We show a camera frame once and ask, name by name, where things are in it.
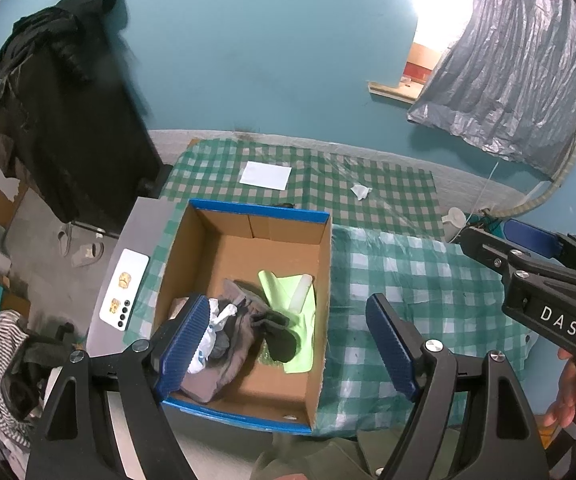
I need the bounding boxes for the wooden window ledge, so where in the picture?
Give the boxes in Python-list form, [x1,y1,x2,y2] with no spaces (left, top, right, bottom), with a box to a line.
[367,80,423,106]

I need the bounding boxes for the person's olive clothing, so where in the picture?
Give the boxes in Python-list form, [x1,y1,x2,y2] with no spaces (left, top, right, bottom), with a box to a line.
[253,425,419,480]

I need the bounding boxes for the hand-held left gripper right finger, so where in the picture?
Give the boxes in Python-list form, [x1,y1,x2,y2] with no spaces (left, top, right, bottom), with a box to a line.
[365,292,551,480]

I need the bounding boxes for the blue-rimmed cardboard box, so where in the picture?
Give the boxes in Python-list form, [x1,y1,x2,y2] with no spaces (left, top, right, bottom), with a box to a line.
[152,198,333,435]

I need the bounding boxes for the hanging black clothing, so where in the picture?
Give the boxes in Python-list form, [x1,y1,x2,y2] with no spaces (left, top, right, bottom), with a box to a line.
[0,0,171,236]

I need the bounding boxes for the grey pants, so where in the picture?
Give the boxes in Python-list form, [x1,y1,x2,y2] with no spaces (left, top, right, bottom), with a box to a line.
[180,279,269,403]

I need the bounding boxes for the white smartphone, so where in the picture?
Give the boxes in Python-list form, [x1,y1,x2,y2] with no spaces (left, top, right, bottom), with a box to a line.
[99,248,149,333]

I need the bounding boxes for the white paper sheet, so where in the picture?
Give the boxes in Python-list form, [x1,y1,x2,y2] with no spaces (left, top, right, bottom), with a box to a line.
[239,161,293,191]

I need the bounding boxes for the grey sock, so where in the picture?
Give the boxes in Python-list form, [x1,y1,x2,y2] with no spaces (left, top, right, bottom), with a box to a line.
[210,332,231,361]

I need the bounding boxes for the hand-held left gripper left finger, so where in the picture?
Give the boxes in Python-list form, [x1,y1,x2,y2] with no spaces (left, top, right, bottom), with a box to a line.
[25,294,212,480]

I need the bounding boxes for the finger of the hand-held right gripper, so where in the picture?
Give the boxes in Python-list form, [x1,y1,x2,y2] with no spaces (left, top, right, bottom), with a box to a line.
[460,226,576,291]
[505,218,576,278]

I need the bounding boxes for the green white checkered blanket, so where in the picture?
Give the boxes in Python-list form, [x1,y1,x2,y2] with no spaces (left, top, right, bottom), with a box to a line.
[313,225,533,438]

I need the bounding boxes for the white and blue cloth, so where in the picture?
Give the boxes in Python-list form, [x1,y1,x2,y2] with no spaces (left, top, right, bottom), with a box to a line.
[185,297,239,375]

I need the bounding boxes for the grey side table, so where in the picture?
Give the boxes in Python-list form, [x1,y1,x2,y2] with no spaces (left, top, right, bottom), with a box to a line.
[85,195,191,361]

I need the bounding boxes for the green beige checkered tablecloth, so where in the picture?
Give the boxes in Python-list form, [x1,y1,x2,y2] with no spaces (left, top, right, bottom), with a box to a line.
[160,138,441,243]

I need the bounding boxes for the white kettle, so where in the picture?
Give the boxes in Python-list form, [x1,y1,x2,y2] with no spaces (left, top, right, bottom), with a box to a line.
[442,207,468,243]

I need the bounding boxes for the red and tan carton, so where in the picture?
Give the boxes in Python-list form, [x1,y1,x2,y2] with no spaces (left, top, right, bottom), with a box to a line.
[403,42,443,83]

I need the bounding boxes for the light green cloth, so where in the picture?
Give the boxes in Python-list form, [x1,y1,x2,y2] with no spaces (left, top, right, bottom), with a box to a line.
[258,269,317,375]

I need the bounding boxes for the silver tarp curtain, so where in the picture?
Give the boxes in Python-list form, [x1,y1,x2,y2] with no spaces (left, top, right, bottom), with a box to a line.
[407,0,576,181]

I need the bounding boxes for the black cloth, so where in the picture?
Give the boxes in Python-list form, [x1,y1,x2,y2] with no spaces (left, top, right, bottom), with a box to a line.
[250,310,299,363]

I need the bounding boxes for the person's right hand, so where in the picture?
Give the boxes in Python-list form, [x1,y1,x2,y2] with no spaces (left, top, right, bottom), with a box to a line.
[542,347,576,431]

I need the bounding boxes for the beige slipper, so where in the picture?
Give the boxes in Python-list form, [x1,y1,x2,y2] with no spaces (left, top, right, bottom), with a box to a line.
[57,224,75,258]
[70,241,105,268]

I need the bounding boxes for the green bubble wrap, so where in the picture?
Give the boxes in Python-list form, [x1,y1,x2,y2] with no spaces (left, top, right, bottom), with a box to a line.
[259,345,289,373]

